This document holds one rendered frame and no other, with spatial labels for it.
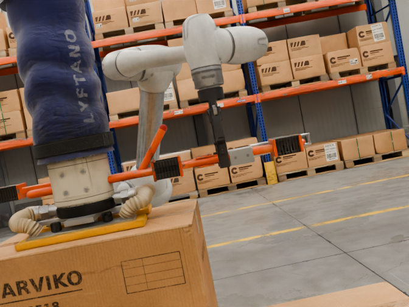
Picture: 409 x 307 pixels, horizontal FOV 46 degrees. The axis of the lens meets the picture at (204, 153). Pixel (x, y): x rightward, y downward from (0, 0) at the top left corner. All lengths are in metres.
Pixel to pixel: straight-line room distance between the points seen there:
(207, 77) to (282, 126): 8.73
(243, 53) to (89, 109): 0.48
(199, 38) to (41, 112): 0.47
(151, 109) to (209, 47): 0.69
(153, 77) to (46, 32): 0.66
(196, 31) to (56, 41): 0.38
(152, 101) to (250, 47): 0.64
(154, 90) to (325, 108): 8.51
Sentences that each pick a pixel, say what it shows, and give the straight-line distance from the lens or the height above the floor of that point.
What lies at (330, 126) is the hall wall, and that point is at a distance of 10.35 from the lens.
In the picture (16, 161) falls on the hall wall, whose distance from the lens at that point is 10.33.
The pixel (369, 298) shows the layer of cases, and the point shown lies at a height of 0.54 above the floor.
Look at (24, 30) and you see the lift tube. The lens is 1.41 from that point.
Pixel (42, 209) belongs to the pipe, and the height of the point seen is 1.03.
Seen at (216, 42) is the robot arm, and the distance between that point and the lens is 1.40.
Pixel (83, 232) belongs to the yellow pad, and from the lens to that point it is 1.32.
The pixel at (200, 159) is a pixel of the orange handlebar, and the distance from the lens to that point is 1.38.
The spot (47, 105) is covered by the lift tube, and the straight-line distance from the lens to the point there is 1.36.
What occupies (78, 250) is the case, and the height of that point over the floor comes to 0.93.
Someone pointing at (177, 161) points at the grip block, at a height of 1.09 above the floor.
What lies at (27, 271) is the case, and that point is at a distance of 1.31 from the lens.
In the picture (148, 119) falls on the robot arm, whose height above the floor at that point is 1.25.
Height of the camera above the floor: 1.16
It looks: 3 degrees down
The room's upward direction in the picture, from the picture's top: 11 degrees counter-clockwise
